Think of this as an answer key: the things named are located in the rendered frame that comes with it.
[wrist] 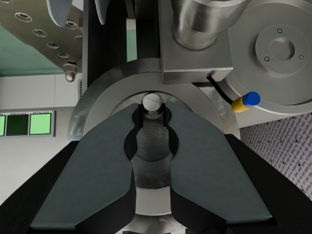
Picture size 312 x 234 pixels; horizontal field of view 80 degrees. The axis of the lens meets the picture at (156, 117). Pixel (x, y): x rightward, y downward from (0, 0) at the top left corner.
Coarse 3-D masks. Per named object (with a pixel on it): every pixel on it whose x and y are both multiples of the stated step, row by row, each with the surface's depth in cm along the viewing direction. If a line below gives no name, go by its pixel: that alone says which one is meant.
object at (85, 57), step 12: (84, 0) 19; (84, 12) 18; (96, 12) 21; (108, 12) 27; (84, 24) 18; (96, 24) 21; (108, 24) 26; (84, 36) 18; (96, 36) 21; (108, 36) 26; (120, 36) 36; (84, 48) 18; (96, 48) 20; (108, 48) 26; (120, 48) 35; (84, 60) 18; (96, 60) 20; (108, 60) 26; (120, 60) 34; (84, 72) 17; (96, 72) 20; (84, 84) 17
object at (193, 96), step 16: (128, 80) 16; (144, 80) 16; (160, 80) 16; (112, 96) 16; (128, 96) 16; (176, 96) 16; (192, 96) 16; (96, 112) 15; (208, 112) 15; (144, 192) 14; (160, 192) 14; (144, 208) 14; (160, 208) 14
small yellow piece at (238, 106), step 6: (210, 78) 14; (216, 84) 14; (216, 90) 14; (222, 96) 14; (246, 96) 11; (252, 96) 11; (258, 96) 11; (228, 102) 13; (234, 102) 12; (240, 102) 11; (246, 102) 11; (252, 102) 11; (258, 102) 11; (234, 108) 12; (240, 108) 12; (246, 108) 11
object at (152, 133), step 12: (132, 96) 14; (168, 96) 14; (120, 108) 14; (144, 120) 14; (156, 120) 14; (144, 132) 14; (156, 132) 14; (168, 132) 14; (144, 144) 14; (156, 144) 14; (168, 144) 14; (144, 156) 14; (156, 156) 14; (168, 156) 14; (144, 168) 14; (156, 168) 14; (168, 168) 14; (144, 180) 13; (156, 180) 13; (168, 180) 13
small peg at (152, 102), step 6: (144, 96) 11; (150, 96) 11; (156, 96) 11; (144, 102) 11; (150, 102) 11; (156, 102) 11; (162, 102) 11; (144, 108) 11; (150, 108) 11; (156, 108) 11; (162, 108) 12; (150, 114) 12; (156, 114) 12
